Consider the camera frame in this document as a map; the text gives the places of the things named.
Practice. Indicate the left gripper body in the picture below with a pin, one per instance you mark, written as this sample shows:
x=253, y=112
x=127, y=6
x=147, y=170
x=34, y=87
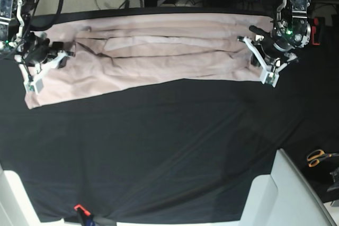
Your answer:
x=274, y=50

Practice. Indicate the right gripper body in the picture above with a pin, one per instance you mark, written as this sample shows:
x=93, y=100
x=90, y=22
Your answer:
x=33, y=50

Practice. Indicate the pink T-shirt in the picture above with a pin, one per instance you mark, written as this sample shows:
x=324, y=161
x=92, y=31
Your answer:
x=116, y=53

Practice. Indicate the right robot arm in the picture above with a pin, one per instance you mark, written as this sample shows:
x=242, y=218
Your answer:
x=16, y=21

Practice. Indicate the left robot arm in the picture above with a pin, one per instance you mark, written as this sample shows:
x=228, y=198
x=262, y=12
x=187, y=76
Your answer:
x=290, y=21

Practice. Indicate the red black clamp right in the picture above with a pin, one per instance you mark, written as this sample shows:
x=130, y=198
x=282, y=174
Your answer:
x=317, y=25

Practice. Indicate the red black clamp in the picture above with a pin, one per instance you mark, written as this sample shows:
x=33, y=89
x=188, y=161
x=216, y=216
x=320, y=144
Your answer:
x=317, y=25
x=85, y=217

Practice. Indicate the black table cloth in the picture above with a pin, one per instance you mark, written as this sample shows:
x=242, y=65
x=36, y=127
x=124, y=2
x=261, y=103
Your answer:
x=184, y=151

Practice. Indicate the white container right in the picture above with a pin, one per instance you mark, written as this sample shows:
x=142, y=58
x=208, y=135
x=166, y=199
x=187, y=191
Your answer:
x=284, y=197

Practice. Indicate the white container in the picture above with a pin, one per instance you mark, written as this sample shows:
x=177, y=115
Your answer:
x=16, y=207
x=284, y=197

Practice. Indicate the white container left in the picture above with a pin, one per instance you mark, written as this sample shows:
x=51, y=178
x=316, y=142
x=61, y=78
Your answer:
x=16, y=207

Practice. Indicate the red black clamp bottom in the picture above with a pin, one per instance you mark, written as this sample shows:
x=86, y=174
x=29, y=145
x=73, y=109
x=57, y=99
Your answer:
x=85, y=217

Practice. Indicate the orange handled scissors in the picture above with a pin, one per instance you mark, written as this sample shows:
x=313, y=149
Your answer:
x=317, y=156

